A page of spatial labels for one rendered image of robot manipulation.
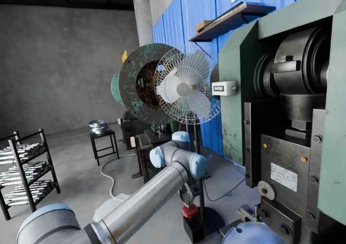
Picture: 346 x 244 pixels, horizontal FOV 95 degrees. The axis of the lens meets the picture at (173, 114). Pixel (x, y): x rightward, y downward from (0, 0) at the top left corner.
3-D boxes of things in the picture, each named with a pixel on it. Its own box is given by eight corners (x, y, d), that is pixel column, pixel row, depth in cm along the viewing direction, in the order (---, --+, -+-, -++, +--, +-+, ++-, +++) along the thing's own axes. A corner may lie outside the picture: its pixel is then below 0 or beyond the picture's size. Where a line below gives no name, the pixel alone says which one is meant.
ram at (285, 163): (300, 261, 39) (307, 148, 33) (249, 216, 53) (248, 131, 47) (339, 230, 45) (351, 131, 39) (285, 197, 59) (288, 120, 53)
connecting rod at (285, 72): (305, 178, 37) (314, 16, 30) (258, 157, 48) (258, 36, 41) (352, 155, 44) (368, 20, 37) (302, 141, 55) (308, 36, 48)
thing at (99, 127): (98, 166, 289) (88, 124, 274) (94, 158, 327) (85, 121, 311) (119, 158, 311) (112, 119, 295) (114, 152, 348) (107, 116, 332)
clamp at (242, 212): (267, 245, 61) (267, 222, 58) (235, 213, 76) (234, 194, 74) (278, 238, 63) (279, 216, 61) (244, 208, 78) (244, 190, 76)
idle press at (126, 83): (139, 216, 169) (108, 42, 134) (130, 171, 260) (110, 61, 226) (251, 174, 217) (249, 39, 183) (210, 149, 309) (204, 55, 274)
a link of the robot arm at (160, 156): (165, 154, 54) (186, 143, 62) (146, 147, 62) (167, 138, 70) (168, 175, 56) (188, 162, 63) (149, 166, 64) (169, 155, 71)
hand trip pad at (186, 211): (187, 230, 72) (186, 215, 71) (182, 220, 78) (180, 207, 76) (201, 223, 75) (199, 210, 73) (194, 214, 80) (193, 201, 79)
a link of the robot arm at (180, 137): (166, 134, 69) (179, 129, 75) (169, 157, 71) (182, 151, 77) (179, 137, 64) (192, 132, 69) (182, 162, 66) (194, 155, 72)
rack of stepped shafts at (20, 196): (40, 216, 183) (15, 139, 165) (0, 221, 183) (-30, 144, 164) (64, 191, 226) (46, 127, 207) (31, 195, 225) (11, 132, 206)
